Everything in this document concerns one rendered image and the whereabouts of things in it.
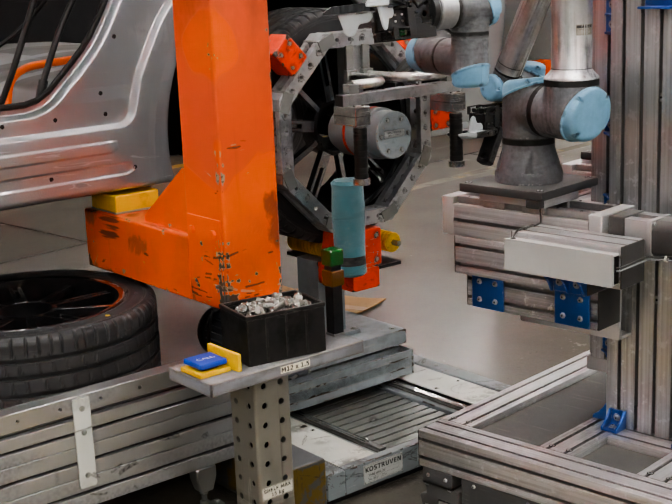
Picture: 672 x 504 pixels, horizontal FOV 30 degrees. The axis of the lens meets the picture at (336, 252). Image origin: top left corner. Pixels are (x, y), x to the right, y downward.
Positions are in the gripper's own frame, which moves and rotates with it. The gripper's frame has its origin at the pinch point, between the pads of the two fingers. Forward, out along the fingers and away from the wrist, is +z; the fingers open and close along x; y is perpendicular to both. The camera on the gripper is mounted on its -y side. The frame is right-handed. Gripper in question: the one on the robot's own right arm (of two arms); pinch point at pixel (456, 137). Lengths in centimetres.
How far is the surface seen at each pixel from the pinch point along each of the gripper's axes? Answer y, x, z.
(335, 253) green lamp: -18, 18, 62
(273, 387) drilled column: -44, 20, 84
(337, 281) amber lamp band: -24, 18, 62
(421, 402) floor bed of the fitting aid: -77, -9, 7
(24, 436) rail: -49, -10, 131
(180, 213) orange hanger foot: -10, -20, 78
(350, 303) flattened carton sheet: -82, -114, -63
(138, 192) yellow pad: -10, -51, 70
